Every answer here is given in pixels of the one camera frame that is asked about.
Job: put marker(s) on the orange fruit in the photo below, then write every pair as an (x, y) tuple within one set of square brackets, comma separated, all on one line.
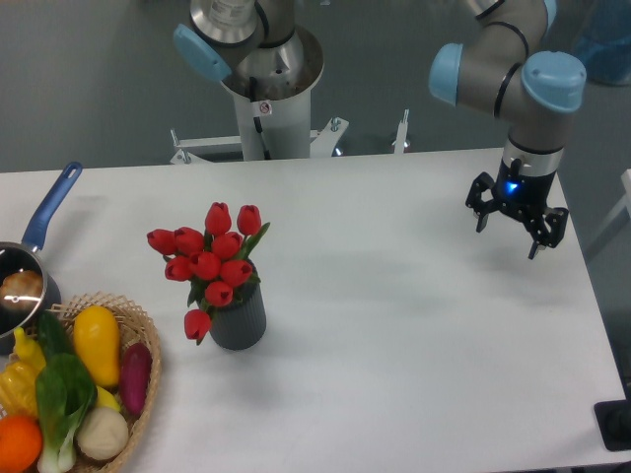
[(21, 443)]

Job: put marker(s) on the purple eggplant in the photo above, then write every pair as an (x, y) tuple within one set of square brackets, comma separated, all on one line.
[(134, 378)]

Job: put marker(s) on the white frame at right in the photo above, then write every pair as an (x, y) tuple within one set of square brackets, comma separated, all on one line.
[(613, 222)]

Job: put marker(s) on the green bok choy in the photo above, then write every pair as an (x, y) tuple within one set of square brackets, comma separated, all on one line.
[(65, 393)]

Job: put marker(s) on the white garlic bulb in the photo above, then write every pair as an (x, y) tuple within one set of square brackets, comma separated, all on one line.
[(103, 435)]

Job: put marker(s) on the brown bun in pan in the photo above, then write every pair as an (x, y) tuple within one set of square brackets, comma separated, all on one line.
[(21, 291)]

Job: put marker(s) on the yellow squash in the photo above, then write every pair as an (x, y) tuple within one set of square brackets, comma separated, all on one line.
[(96, 341)]

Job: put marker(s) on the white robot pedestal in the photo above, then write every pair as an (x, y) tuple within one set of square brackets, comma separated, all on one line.
[(272, 97)]

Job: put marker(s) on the yellow lemon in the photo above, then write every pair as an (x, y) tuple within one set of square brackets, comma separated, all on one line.
[(107, 399)]

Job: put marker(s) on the yellow bell pepper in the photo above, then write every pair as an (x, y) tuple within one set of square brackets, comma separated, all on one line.
[(17, 379)]

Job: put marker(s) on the blue translucent container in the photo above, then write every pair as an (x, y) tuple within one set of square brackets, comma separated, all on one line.
[(603, 44)]

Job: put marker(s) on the black box at table edge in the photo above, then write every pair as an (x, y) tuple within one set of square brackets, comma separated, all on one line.
[(613, 419)]

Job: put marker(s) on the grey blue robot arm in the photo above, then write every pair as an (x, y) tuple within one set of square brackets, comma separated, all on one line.
[(505, 73)]

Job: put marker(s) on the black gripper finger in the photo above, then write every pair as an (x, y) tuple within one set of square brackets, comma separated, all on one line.
[(481, 199), (548, 229)]

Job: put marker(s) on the dark grey ribbed vase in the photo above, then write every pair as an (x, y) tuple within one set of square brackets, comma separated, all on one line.
[(236, 306)]

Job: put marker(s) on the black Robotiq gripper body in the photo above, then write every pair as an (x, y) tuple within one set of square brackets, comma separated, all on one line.
[(518, 192)]

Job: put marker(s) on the blue handled saucepan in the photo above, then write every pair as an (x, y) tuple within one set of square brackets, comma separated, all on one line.
[(23, 255)]

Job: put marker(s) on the green cucumber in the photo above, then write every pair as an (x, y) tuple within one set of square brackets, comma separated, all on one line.
[(52, 336)]

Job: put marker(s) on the red tulip bouquet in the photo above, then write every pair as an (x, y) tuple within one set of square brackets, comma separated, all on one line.
[(197, 257)]

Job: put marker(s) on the woven bamboo basket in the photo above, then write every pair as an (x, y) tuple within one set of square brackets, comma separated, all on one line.
[(135, 326)]

